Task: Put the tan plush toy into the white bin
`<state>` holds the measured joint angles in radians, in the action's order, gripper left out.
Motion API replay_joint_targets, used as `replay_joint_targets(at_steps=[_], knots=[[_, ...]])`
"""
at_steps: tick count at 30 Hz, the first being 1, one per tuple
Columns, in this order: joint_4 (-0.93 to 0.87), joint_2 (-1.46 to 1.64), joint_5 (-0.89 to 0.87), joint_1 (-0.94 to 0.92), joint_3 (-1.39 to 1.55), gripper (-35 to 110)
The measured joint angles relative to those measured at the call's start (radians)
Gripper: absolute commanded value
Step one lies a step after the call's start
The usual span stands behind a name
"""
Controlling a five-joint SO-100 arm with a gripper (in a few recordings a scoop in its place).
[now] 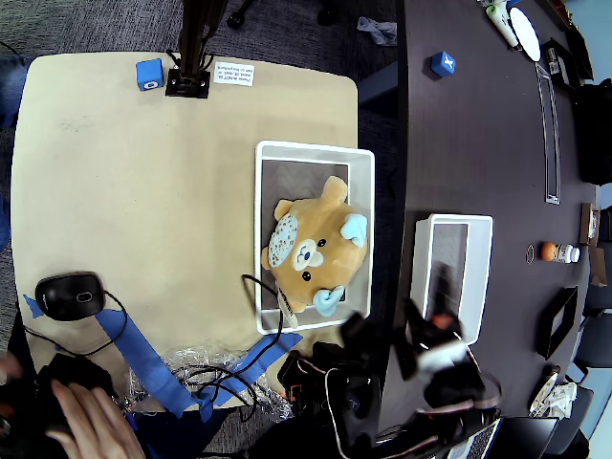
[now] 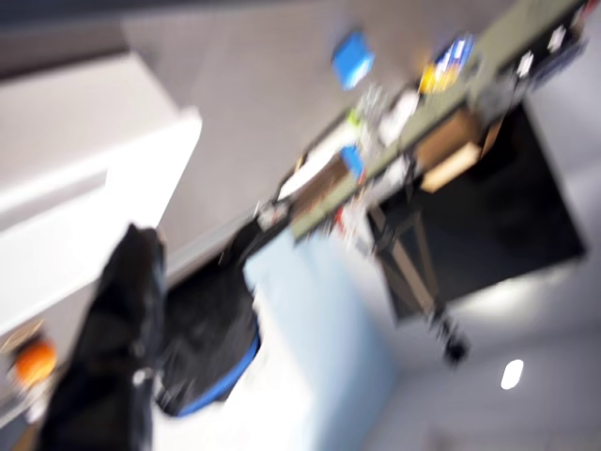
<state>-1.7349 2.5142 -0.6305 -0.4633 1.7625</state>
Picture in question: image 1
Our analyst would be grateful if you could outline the person's right hand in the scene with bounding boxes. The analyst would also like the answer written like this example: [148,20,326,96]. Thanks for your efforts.
[44,381,146,459]

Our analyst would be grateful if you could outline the blue tape strips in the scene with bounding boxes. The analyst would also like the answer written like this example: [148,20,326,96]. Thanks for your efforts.
[23,286,259,425]

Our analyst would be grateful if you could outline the grey cloth rag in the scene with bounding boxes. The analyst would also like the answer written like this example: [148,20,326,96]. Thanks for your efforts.
[357,16,399,48]

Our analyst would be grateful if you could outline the black laptop lid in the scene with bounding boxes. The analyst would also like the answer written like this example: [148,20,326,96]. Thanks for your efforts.
[496,415,561,458]

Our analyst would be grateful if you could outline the black rectangular tray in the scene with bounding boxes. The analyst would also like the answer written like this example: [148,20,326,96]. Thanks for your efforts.
[535,285,580,361]

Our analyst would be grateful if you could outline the blue denim fabric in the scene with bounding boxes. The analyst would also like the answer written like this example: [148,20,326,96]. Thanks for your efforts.
[0,55,31,129]

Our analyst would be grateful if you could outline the clear crumpled plastic wrap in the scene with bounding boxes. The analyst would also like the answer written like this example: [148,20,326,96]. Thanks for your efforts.
[114,346,294,422]

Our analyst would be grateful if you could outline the blue cube white ring mark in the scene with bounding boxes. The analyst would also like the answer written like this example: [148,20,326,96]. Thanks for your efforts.
[135,57,165,93]

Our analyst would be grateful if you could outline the black webcam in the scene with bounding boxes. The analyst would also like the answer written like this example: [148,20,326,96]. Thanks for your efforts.
[340,309,384,353]

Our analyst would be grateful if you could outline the small white plastic bin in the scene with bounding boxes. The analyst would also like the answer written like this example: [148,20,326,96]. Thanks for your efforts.
[411,213,494,346]

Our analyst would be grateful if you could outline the white round plate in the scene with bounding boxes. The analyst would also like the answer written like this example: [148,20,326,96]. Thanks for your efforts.
[508,7,542,63]

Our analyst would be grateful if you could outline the silver laptop keyboard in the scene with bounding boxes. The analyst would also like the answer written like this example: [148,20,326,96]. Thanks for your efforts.
[444,414,503,459]

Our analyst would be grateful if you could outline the person's left hand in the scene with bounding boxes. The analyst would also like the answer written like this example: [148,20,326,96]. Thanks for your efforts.
[0,354,24,384]

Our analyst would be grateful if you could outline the black chair caster base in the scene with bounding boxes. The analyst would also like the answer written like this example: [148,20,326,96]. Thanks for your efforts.
[226,0,254,31]

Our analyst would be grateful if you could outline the tan plush bear toy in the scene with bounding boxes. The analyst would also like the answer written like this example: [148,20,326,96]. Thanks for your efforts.
[259,175,370,332]

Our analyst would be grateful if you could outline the white printed paper label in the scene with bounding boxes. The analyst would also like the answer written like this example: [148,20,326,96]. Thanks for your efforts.
[212,61,255,88]

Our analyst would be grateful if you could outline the blue cube white X mark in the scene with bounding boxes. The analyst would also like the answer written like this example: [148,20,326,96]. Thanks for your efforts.
[429,51,457,77]

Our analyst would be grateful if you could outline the black webcam cable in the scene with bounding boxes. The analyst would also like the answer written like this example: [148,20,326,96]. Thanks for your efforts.
[240,273,288,348]

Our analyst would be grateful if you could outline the long blue tape strip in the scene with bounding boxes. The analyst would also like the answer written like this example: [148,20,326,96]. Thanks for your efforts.
[94,308,201,420]

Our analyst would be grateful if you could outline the brown cardboard box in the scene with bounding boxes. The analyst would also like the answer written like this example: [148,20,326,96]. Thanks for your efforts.
[579,202,601,247]

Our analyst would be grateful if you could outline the white green bottle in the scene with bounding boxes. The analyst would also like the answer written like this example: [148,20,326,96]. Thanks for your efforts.
[484,2,520,48]

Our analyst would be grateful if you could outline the black pouch orange print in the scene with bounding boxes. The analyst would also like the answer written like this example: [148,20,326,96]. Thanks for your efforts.
[276,339,383,459]

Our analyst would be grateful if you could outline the crumpled white paper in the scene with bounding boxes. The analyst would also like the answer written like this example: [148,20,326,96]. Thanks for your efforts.
[548,381,580,421]

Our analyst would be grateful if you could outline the large white plastic bin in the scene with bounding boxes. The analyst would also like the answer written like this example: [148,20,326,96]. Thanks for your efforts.
[254,140,376,336]

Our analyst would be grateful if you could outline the black camera stand post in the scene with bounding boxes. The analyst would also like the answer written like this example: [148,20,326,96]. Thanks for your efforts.
[164,0,227,100]

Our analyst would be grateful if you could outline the black flat boxes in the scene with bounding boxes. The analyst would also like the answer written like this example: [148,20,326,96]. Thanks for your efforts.
[541,27,595,90]

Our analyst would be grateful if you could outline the small blue tape piece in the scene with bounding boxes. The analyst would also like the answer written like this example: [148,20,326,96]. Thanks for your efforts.
[22,293,45,321]

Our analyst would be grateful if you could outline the black computer mouse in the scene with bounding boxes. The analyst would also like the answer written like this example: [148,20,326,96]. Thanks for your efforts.
[34,271,106,322]

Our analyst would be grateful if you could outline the white pill bottle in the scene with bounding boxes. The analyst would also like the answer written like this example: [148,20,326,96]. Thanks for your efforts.
[553,243,581,265]

